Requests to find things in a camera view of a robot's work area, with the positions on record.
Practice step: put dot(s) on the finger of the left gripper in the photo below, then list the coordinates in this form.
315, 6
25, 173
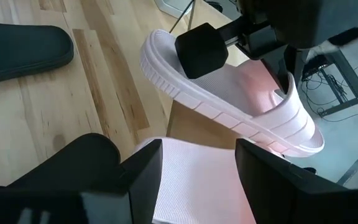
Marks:
283, 70

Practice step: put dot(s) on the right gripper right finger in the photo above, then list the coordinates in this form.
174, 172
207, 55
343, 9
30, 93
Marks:
291, 199

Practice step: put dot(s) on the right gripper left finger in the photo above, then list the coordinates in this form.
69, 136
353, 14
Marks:
135, 186

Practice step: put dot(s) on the pink slide sandal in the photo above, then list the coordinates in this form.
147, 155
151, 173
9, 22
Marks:
228, 90
197, 186

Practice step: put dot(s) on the white hexagonal plant pot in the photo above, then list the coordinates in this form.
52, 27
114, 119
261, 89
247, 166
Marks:
172, 7

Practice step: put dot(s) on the grey metal desk frame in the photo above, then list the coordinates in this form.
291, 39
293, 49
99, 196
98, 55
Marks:
350, 77

